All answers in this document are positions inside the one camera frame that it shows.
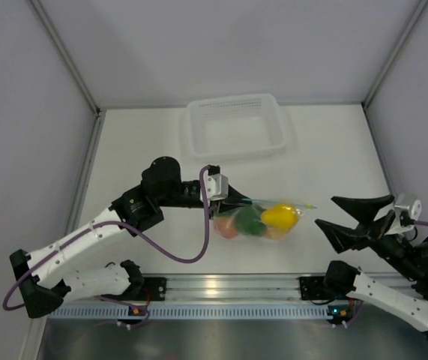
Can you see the green fake bell pepper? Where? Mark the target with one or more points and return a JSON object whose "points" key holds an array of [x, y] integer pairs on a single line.
{"points": [[248, 221]]}

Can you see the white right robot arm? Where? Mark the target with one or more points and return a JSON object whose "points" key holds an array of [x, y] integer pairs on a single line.
{"points": [[406, 297]]}

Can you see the black base bracket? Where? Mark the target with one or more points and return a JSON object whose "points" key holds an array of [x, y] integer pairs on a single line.
{"points": [[312, 289], [151, 288]]}

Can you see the black left base bracket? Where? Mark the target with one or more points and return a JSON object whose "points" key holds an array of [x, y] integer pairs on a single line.
{"points": [[151, 288]]}

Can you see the fake orange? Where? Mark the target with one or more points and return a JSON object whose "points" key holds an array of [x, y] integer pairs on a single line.
{"points": [[274, 233]]}

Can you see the fake peach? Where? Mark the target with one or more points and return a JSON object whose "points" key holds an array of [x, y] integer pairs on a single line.
{"points": [[225, 227]]}

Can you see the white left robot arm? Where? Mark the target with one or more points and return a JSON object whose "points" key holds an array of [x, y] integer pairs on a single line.
{"points": [[49, 277]]}

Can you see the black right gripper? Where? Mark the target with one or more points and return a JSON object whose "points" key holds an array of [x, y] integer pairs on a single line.
{"points": [[364, 211]]}

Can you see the slotted white cable duct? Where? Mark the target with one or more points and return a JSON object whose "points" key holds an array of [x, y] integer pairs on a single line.
{"points": [[196, 312]]}

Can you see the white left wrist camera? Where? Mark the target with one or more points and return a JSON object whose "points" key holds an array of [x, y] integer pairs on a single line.
{"points": [[216, 184]]}

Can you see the white plastic basket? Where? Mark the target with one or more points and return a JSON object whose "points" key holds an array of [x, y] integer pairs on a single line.
{"points": [[236, 127]]}

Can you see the aluminium mounting rail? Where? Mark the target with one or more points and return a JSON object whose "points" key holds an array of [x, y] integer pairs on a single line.
{"points": [[190, 288]]}

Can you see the black right base bracket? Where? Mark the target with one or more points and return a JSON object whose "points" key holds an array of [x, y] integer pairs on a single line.
{"points": [[312, 289]]}

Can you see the clear zip top bag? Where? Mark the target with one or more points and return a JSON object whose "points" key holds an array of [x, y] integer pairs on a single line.
{"points": [[302, 207]]}

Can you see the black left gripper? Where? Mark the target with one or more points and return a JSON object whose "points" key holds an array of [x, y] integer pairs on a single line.
{"points": [[234, 199]]}

